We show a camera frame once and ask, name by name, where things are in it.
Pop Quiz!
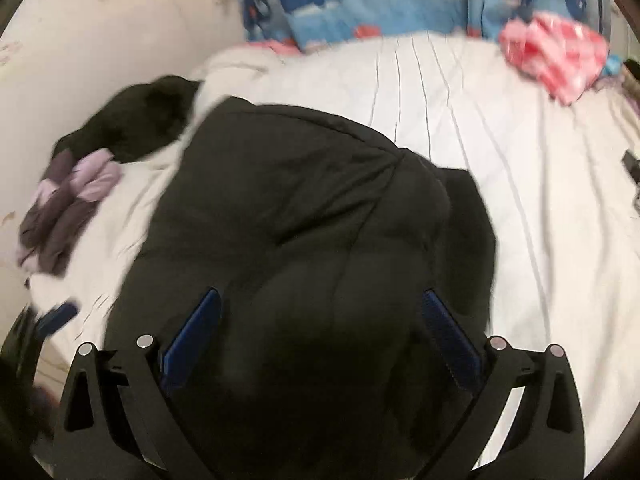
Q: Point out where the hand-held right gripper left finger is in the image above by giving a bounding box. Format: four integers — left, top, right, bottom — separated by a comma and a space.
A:
52, 286, 223, 480

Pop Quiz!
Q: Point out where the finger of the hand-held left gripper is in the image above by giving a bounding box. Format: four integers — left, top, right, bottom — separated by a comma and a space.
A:
36, 301, 79, 337

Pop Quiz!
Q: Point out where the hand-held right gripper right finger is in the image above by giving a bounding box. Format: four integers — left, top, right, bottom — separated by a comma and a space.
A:
420, 288, 586, 480

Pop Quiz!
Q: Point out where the black padded jacket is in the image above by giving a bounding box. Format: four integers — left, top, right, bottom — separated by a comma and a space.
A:
102, 95, 498, 480

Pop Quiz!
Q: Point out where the purple cloth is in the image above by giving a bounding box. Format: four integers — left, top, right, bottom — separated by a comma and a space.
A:
16, 149, 124, 277

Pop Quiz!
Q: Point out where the white bed quilt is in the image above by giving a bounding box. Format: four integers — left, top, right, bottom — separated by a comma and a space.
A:
25, 30, 640, 476

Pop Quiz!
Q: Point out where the black cloth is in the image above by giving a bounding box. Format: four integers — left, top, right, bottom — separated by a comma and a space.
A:
51, 74, 203, 163

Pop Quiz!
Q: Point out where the pink cloth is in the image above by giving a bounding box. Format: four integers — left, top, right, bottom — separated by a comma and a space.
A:
498, 11, 612, 107

